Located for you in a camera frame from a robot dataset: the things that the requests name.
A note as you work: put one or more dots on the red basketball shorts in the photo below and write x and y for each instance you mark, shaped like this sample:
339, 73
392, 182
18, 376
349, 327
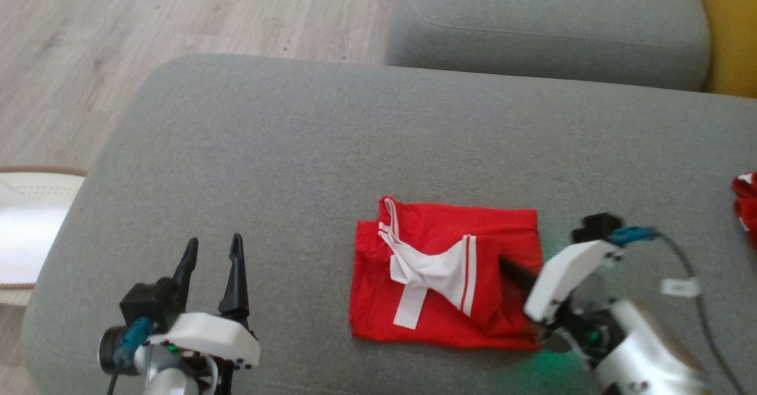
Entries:
746, 206

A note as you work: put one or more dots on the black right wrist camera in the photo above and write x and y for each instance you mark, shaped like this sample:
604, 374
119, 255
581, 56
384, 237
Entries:
594, 226

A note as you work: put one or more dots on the white laundry basket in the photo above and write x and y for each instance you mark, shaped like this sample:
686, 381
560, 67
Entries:
29, 235

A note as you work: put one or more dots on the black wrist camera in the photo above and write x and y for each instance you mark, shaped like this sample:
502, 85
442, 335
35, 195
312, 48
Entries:
594, 226
148, 303

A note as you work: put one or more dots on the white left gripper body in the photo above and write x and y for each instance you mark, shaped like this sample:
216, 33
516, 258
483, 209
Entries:
207, 336

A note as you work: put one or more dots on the small grey sofa cushion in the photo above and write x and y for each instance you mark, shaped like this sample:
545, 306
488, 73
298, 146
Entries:
550, 22

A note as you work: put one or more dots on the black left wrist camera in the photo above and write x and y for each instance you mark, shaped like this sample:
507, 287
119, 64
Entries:
148, 303

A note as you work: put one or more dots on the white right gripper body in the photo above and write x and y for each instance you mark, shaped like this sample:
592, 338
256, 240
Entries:
568, 274

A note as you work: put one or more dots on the large grey sofa seat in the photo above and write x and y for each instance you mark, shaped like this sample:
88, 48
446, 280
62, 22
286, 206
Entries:
295, 146

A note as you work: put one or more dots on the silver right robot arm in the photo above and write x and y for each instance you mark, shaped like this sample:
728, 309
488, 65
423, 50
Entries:
644, 347

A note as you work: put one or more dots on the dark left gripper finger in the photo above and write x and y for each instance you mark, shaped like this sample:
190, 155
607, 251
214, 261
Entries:
236, 282
186, 277

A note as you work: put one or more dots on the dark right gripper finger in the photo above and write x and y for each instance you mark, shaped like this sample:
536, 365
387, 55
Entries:
519, 274

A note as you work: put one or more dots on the red Bulls basketball jersey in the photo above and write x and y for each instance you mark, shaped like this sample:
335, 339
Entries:
502, 229

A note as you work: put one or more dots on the yellow cushion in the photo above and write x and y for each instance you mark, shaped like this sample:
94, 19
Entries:
733, 28

